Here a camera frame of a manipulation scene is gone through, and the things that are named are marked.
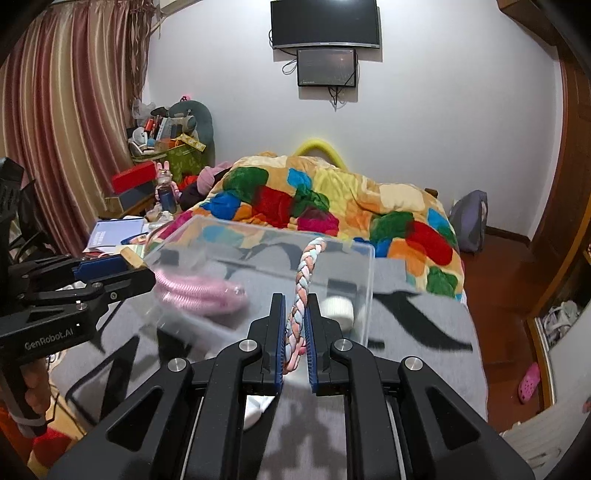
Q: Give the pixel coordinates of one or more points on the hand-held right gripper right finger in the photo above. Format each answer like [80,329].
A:
[314,344]

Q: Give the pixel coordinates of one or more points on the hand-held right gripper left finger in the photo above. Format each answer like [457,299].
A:
[277,344]

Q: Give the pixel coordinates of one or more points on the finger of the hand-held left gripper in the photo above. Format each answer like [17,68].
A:
[124,286]
[104,268]

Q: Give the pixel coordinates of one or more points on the clear plastic box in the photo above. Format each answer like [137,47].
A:
[258,258]

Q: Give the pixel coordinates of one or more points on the person's left hand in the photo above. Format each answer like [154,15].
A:
[36,385]

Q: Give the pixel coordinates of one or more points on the white tape roll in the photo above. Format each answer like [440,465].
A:
[339,313]

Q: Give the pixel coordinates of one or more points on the small white cloth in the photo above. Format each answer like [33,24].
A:
[255,413]

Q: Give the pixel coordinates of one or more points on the black mesh chair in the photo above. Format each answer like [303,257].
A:
[32,221]

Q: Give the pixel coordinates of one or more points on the blue bottle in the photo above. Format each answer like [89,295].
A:
[166,199]

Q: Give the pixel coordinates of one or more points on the red box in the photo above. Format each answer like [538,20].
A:
[134,177]

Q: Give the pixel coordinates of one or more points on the grey patterned blanket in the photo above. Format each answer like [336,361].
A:
[420,369]

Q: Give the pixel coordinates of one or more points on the green box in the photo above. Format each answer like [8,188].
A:
[180,161]

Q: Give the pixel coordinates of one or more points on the pink knitted hat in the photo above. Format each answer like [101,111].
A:
[210,175]

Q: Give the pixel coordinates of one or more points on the colourful patchwork blanket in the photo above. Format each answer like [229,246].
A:
[351,203]

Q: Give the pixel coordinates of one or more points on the striped pink curtain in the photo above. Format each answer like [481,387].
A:
[69,115]

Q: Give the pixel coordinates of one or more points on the white plastic bag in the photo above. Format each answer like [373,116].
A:
[142,110]

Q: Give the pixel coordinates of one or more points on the grey purple backpack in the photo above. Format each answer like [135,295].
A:
[467,221]

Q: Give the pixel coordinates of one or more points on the pink clog shoe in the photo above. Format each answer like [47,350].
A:
[528,383]

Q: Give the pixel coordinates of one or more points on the white sneakers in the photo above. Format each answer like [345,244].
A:
[559,318]

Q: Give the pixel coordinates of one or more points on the white ribbed panel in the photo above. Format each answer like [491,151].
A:
[549,429]

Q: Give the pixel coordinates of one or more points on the wooden wardrobe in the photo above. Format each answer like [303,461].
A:
[568,184]

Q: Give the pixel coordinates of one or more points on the small wall monitor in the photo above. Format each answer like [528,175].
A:
[327,67]

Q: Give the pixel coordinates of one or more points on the black wall television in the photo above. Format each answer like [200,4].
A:
[325,23]

